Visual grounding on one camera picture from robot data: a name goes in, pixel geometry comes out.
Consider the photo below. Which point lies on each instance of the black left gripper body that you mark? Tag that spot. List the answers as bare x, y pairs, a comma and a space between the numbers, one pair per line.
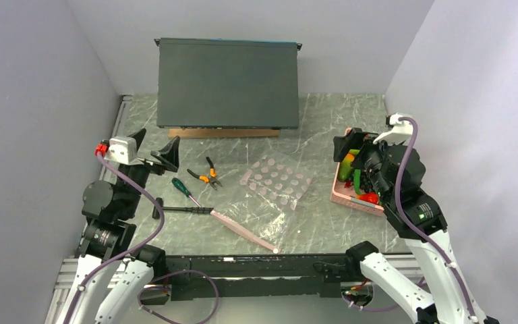
139, 173

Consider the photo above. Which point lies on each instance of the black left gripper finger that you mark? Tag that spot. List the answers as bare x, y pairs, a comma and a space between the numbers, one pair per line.
168, 156
137, 138

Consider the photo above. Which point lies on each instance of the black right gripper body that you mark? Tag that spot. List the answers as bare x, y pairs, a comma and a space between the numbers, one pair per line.
368, 156

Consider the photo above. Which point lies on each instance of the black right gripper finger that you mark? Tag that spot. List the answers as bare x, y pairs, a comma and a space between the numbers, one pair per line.
342, 146
357, 135

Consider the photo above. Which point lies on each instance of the long green chili pepper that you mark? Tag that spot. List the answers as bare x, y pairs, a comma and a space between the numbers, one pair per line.
356, 181

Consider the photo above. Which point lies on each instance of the orange-green mango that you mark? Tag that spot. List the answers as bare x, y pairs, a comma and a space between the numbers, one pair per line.
345, 168

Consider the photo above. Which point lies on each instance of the red strawberry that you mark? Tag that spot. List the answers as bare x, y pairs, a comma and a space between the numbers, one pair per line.
370, 197

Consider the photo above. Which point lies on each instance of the clear pink-dotted zip bag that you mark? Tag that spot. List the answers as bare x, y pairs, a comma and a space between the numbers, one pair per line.
264, 199

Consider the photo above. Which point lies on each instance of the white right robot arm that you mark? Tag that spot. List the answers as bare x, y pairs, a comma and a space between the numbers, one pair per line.
394, 172

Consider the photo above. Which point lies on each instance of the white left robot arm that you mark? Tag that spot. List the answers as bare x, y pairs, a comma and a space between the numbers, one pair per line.
110, 271

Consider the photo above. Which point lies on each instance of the pink plastic basket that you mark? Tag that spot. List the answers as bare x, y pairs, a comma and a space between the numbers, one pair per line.
343, 193

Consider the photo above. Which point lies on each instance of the wooden block under box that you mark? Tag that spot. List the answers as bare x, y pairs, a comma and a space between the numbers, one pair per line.
222, 133

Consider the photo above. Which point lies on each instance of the dark grey rack box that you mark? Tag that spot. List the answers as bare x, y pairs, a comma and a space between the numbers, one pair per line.
224, 83

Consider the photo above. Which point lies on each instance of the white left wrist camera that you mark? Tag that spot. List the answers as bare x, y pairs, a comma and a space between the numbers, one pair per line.
122, 150

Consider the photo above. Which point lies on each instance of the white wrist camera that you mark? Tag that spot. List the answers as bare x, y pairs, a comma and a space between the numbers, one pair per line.
122, 150
400, 129

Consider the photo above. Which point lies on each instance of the green-handled screwdriver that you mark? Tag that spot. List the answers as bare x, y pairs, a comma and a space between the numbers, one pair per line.
180, 186

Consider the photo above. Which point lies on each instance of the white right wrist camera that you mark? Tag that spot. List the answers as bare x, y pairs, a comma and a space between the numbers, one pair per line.
400, 129

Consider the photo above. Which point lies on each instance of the black T-handle tool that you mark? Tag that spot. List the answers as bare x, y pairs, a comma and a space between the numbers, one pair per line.
194, 210

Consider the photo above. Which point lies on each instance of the orange-handled pliers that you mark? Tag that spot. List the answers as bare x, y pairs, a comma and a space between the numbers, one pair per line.
209, 178

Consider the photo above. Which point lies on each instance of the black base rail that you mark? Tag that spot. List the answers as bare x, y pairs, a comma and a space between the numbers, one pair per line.
261, 275

